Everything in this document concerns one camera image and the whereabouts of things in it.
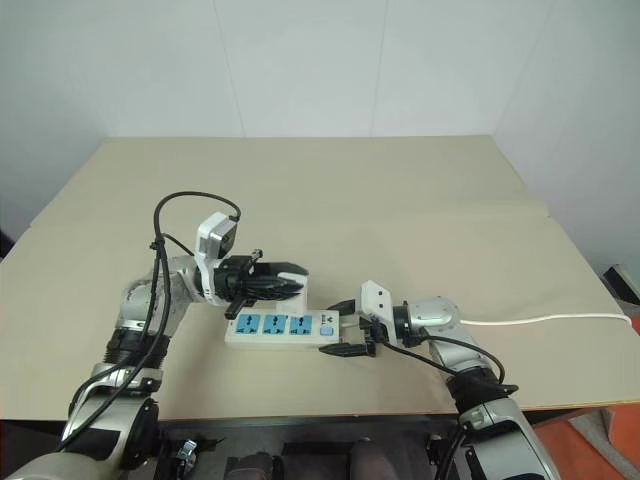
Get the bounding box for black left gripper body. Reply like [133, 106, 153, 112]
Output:
[212, 248, 267, 320]

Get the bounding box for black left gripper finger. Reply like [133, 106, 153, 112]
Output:
[252, 259, 308, 280]
[248, 276, 304, 303]

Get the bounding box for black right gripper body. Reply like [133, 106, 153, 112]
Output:
[353, 313, 396, 357]

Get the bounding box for white charger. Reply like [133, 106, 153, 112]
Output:
[272, 271, 309, 314]

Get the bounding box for white power strip blue sockets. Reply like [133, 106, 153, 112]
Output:
[223, 308, 344, 352]

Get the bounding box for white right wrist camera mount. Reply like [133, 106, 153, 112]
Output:
[358, 280, 402, 347]

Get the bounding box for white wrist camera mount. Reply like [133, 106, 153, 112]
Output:
[194, 211, 242, 307]
[358, 280, 402, 347]

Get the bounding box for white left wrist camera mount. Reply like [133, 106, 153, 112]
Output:
[194, 211, 242, 307]

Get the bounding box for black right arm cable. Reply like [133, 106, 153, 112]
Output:
[378, 324, 520, 480]

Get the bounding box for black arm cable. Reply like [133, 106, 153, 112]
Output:
[378, 324, 520, 480]
[59, 191, 243, 451]

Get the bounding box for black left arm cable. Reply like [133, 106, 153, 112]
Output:
[59, 191, 243, 451]

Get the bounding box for white power strip cord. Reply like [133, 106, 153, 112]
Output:
[459, 312, 634, 331]

